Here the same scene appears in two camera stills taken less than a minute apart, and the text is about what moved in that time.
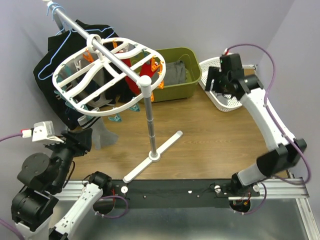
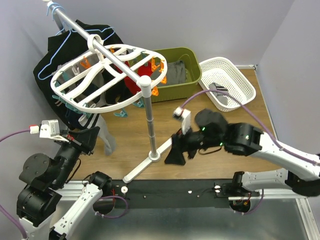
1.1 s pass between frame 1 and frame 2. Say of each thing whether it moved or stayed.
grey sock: stayed
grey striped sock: moved
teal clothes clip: moved
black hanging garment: stayed
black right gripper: moved
